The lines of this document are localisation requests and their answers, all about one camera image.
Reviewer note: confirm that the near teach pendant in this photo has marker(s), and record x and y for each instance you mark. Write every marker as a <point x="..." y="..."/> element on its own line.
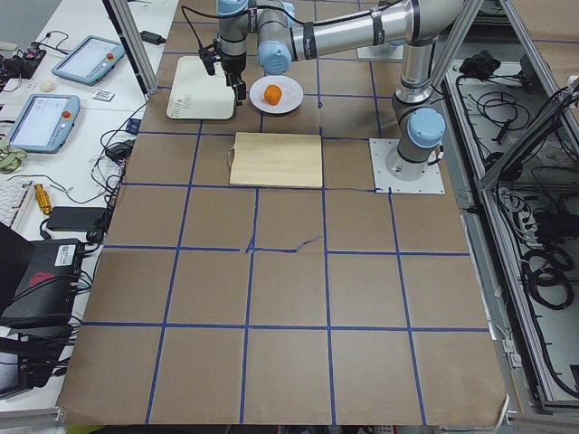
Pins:
<point x="44" y="123"/>

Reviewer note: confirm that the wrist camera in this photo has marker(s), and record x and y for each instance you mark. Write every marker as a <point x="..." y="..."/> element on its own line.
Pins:
<point x="210" y="55"/>

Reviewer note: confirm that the black power adapter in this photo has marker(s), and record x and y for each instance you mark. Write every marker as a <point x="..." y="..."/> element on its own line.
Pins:
<point x="66" y="218"/>

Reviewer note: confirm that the black computer box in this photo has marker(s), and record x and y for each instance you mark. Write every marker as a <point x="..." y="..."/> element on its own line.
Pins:
<point x="37" y="281"/>

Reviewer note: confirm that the gold cylindrical tool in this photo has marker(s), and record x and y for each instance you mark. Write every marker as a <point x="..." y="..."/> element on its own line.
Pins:
<point x="43" y="199"/>

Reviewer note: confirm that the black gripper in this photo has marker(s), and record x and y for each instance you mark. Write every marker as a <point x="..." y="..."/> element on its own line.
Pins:
<point x="232" y="63"/>

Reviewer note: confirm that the white keyboard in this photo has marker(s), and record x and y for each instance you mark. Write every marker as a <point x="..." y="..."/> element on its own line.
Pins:
<point x="15" y="198"/>

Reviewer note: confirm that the aluminium frame post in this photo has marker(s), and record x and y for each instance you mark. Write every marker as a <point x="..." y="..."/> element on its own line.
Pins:
<point x="126" y="28"/>

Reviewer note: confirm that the far teach pendant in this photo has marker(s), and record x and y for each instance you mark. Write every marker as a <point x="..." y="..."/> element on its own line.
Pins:
<point x="90" y="61"/>

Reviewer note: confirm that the teach pendant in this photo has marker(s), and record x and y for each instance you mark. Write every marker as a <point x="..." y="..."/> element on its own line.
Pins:
<point x="90" y="61"/>
<point x="44" y="123"/>

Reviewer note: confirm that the white round plate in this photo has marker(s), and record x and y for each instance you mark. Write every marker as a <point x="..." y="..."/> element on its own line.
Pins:
<point x="291" y="99"/>

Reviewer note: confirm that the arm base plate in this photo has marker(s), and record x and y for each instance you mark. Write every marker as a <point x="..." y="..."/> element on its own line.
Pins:
<point x="392" y="174"/>

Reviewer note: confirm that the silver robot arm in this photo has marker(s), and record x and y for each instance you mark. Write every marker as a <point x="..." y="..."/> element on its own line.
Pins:
<point x="283" y="39"/>

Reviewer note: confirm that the cream bear tray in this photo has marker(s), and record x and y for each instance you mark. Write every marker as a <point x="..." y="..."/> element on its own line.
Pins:
<point x="197" y="95"/>

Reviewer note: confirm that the orange fruit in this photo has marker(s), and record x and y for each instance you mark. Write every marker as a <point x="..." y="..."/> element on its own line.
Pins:
<point x="272" y="94"/>

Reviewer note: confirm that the wooden cutting board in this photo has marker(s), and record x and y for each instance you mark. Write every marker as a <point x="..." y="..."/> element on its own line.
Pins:
<point x="278" y="160"/>

